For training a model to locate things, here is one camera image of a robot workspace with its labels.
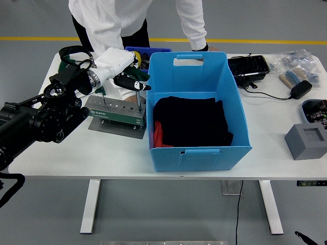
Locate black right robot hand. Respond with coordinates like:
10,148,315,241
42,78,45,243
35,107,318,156
294,231,320,245

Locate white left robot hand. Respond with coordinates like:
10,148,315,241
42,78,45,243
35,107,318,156
95,47,152,92

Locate large green T-handle hex key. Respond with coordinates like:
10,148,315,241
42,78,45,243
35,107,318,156
119,63,151,112

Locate green hex key stand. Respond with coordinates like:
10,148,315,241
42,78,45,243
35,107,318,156
84,94,148,140

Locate small green T-handle hex key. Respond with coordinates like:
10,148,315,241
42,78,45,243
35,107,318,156
92,85,107,106

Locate large blue folding box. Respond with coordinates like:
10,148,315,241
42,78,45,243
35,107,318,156
146,52,253,172

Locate yellow foam ball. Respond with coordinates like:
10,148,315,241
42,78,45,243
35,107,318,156
131,51,142,69

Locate dark small parts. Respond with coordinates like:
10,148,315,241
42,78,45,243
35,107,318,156
141,52,151,70

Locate black plastic tray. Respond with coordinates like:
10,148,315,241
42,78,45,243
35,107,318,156
227,55,271,89

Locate small dark blue bin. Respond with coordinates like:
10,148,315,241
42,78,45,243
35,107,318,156
124,46,172,74

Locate red cloth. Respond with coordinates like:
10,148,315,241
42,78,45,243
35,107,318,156
153,120,174,149

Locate person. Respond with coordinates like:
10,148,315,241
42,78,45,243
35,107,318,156
68,0,221,103

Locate white table leg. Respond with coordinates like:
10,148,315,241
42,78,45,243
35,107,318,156
258,180,284,235
80,179,102,234

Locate black table control panel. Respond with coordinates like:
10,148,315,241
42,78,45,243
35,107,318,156
296,180,327,187

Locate black cloth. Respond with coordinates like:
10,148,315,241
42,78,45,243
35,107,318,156
152,95,233,148

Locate clear plastic parts bags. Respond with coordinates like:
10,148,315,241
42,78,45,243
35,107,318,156
268,49,323,90

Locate grey block with square recess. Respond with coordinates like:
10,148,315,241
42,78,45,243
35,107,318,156
284,123,327,161

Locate grey floor plate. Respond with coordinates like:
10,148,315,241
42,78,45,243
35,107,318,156
221,180,243,196

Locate black power adapter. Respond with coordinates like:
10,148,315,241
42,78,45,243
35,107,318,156
289,80,313,100

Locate light blue parts bin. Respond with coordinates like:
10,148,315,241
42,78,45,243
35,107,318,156
301,99,327,126

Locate circuit board parts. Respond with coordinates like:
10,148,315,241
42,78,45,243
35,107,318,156
304,101,327,126

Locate black hanging cable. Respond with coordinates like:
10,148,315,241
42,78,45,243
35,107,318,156
235,180,244,245

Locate black adapter cable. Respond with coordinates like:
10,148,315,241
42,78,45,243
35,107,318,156
240,53,292,101

